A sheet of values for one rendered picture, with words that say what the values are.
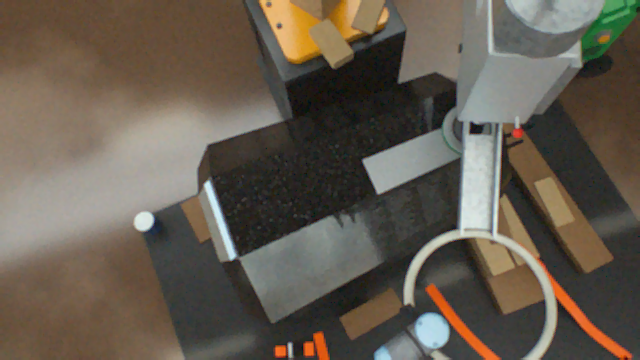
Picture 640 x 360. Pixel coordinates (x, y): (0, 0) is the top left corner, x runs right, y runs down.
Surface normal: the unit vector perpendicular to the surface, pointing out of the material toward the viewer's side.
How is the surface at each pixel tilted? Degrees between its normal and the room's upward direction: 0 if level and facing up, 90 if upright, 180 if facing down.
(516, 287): 0
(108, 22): 0
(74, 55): 0
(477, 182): 15
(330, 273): 45
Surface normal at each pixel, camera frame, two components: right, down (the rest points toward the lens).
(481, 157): -0.07, -0.04
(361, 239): 0.25, 0.40
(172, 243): -0.05, -0.29
